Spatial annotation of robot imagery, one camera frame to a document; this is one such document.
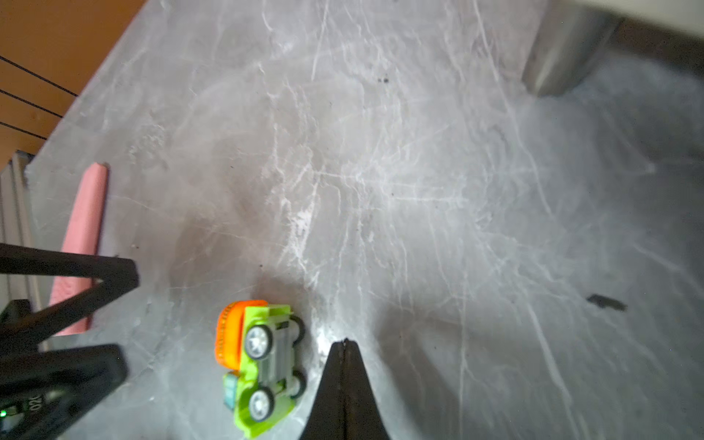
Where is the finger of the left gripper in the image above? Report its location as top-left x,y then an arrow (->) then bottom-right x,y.
1,344 -> 128,439
1,244 -> 139,352

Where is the white two-tier shelf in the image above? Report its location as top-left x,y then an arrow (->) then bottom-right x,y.
522,0 -> 703,96

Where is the pink eraser block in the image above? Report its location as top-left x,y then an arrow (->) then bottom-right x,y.
49,163 -> 109,306

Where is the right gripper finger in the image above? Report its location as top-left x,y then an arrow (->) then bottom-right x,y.
301,339 -> 389,440

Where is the orange green toy truck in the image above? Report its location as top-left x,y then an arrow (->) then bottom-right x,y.
214,300 -> 307,439

